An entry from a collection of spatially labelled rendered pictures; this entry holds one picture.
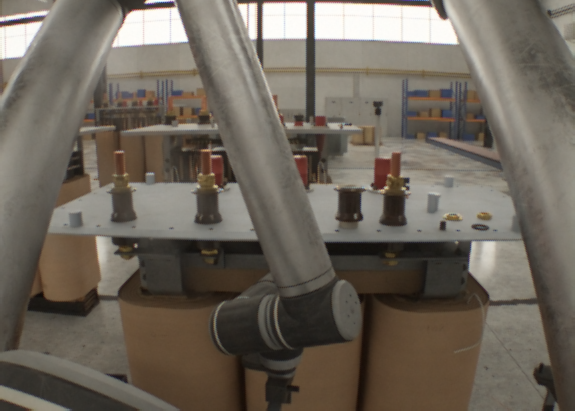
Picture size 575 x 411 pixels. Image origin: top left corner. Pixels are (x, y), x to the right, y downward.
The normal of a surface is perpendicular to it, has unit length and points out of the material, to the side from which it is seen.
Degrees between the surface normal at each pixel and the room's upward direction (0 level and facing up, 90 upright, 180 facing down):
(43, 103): 56
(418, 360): 90
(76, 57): 67
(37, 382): 31
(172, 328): 90
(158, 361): 90
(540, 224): 83
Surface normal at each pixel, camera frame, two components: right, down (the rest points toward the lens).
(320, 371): 0.00, 0.21
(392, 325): -0.70, 0.15
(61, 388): 0.15, -0.71
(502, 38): -0.74, -0.36
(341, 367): 0.48, 0.18
